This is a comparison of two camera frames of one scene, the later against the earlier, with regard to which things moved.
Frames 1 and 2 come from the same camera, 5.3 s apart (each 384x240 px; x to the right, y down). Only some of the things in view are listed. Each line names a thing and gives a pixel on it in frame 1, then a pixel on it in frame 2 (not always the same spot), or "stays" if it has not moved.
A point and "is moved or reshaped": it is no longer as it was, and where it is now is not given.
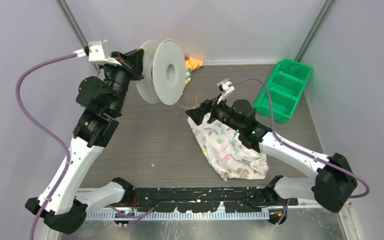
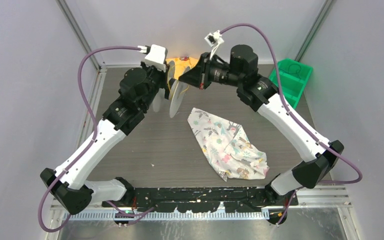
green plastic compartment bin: [286, 84] stays
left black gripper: [133, 59] -> [163, 74]
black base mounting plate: [240, 199] stays
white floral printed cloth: [231, 157] stays
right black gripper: [198, 114] -> [198, 75]
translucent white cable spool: [164, 69] is moved or reshaped
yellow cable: [188, 107] is moved or reshaped
